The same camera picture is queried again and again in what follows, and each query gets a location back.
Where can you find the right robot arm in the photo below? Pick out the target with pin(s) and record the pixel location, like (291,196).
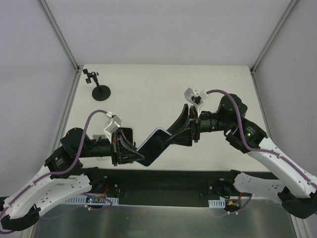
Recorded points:
(294,188)

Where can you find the beige-cased phone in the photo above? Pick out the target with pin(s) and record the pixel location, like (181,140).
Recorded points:
(128,133)

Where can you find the white folding phone stand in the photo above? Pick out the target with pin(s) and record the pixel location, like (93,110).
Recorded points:
(99,137)

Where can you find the black round-base phone stand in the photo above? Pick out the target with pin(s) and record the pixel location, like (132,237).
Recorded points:
(100,92)

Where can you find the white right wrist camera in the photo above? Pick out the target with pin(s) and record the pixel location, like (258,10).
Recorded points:
(196,98)

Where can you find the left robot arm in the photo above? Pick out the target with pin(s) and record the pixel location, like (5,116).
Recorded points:
(52,184)

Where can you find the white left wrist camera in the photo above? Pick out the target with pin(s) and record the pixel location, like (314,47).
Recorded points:
(112,124)

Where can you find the white slotted cable duct left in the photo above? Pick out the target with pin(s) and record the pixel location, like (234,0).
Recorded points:
(89,200)

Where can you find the white slotted cable duct right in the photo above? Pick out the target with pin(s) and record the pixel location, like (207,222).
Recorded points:
(217,203)

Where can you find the lilac-cased phone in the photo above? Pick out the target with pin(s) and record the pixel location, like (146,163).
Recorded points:
(153,146)

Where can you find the aluminium frame post left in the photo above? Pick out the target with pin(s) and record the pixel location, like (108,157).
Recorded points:
(58,33)

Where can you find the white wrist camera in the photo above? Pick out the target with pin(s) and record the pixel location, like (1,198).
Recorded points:
(112,124)
(196,98)

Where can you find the aluminium frame post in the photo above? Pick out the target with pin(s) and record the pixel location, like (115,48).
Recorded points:
(58,33)
(274,34)

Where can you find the aluminium frame post right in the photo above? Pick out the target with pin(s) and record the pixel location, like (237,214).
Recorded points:
(274,34)

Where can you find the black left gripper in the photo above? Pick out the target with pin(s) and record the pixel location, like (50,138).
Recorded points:
(114,148)

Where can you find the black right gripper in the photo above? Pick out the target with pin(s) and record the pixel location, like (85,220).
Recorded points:
(194,124)

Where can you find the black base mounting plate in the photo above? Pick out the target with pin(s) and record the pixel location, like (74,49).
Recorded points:
(164,188)

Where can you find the white slotted cable duct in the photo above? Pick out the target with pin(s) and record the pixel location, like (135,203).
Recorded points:
(89,200)
(217,203)

